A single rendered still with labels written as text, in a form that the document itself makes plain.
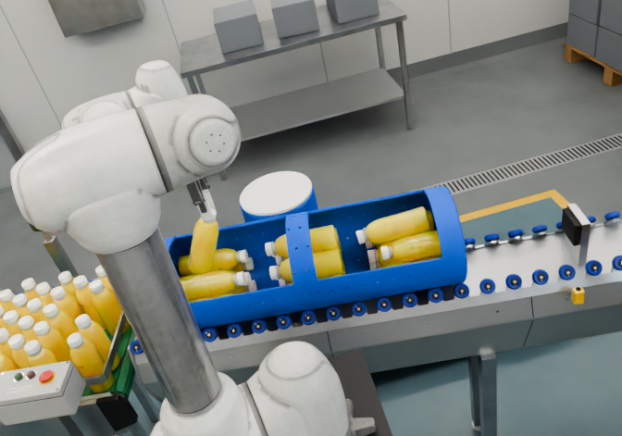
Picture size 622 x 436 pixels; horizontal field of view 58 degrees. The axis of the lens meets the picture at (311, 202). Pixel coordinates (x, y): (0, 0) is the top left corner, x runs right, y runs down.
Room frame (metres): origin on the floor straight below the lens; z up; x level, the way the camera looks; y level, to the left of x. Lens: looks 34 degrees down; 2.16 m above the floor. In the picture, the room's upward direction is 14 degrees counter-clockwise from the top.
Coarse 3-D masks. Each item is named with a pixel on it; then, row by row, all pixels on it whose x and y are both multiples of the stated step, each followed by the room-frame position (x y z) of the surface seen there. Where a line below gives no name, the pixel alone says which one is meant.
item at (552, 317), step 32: (608, 224) 1.29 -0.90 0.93; (480, 256) 1.29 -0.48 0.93; (512, 256) 1.25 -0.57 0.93; (544, 256) 1.22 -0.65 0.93; (608, 256) 1.16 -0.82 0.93; (448, 288) 1.19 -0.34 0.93; (608, 288) 1.07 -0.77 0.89; (320, 320) 1.18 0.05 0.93; (416, 320) 1.12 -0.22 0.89; (448, 320) 1.11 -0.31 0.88; (480, 320) 1.10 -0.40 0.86; (512, 320) 1.08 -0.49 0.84; (544, 320) 1.08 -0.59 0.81; (576, 320) 1.09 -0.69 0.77; (608, 320) 1.09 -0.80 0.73; (224, 352) 1.18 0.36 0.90; (256, 352) 1.16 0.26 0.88; (384, 352) 1.14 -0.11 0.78; (416, 352) 1.14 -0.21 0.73; (448, 352) 1.15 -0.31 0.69; (480, 352) 1.16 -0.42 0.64
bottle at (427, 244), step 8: (424, 232) 1.21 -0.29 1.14; (432, 232) 1.19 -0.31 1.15; (400, 240) 1.20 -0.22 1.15; (408, 240) 1.19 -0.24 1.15; (416, 240) 1.18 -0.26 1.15; (424, 240) 1.17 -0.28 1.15; (432, 240) 1.17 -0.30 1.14; (392, 248) 1.19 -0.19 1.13; (400, 248) 1.17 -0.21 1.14; (408, 248) 1.17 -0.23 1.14; (416, 248) 1.16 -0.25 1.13; (424, 248) 1.16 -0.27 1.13; (432, 248) 1.16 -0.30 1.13; (440, 248) 1.15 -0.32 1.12; (392, 256) 1.18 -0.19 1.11; (400, 256) 1.16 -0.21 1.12; (408, 256) 1.16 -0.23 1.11; (416, 256) 1.16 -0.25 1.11; (424, 256) 1.16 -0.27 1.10
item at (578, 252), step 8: (568, 208) 1.24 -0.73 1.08; (576, 208) 1.22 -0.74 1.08; (568, 216) 1.21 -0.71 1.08; (576, 216) 1.19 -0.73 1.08; (584, 216) 1.19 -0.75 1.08; (568, 224) 1.20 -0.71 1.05; (576, 224) 1.17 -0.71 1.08; (584, 224) 1.15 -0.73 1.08; (568, 232) 1.20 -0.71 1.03; (576, 232) 1.16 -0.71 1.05; (584, 232) 1.15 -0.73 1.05; (568, 240) 1.22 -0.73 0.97; (576, 240) 1.16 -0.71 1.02; (584, 240) 1.15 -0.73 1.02; (568, 248) 1.22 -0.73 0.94; (576, 248) 1.17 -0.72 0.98; (584, 248) 1.15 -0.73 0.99; (576, 256) 1.17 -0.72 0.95; (584, 256) 1.15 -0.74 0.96; (584, 264) 1.15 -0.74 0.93
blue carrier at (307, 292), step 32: (416, 192) 1.31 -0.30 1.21; (448, 192) 1.25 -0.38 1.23; (256, 224) 1.38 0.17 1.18; (288, 224) 1.27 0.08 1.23; (320, 224) 1.40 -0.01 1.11; (352, 224) 1.39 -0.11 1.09; (448, 224) 1.15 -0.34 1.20; (256, 256) 1.41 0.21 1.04; (352, 256) 1.35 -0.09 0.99; (448, 256) 1.10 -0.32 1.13; (256, 288) 1.34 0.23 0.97; (288, 288) 1.14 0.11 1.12; (320, 288) 1.13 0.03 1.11; (352, 288) 1.12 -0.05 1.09; (384, 288) 1.12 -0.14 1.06; (416, 288) 1.12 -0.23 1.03; (224, 320) 1.16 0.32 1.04
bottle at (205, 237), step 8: (200, 224) 1.28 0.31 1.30; (208, 224) 1.28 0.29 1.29; (216, 224) 1.29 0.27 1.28; (200, 232) 1.27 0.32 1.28; (208, 232) 1.27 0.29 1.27; (216, 232) 1.28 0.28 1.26; (192, 240) 1.30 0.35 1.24; (200, 240) 1.27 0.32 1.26; (208, 240) 1.27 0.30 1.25; (216, 240) 1.28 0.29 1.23; (192, 248) 1.29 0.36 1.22; (200, 248) 1.27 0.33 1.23; (208, 248) 1.27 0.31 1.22; (192, 256) 1.28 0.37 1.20; (200, 256) 1.27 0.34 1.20; (208, 256) 1.27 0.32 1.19; (192, 264) 1.28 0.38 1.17; (200, 264) 1.27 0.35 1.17; (208, 264) 1.27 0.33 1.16; (200, 272) 1.27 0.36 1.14
